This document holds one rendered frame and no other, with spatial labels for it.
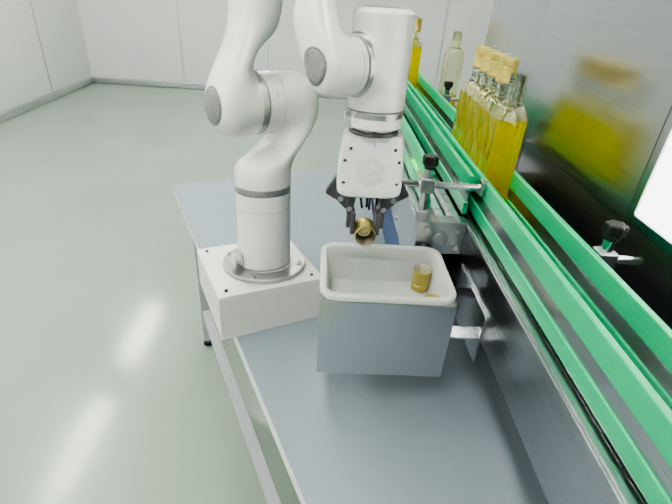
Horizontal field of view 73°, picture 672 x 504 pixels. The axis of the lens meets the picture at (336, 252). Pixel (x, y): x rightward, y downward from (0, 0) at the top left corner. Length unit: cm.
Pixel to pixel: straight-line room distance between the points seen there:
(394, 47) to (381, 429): 63
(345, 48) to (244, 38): 32
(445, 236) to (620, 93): 36
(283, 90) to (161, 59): 629
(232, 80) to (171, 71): 630
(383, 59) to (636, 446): 51
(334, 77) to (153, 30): 659
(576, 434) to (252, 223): 69
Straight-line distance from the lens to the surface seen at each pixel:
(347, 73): 61
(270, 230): 98
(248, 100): 88
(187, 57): 707
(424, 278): 85
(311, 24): 63
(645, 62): 85
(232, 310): 99
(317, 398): 91
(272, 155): 95
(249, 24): 90
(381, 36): 65
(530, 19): 134
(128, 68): 737
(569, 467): 60
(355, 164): 70
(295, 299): 103
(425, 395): 95
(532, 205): 88
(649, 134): 80
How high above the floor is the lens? 143
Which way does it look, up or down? 31 degrees down
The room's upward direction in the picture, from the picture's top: 4 degrees clockwise
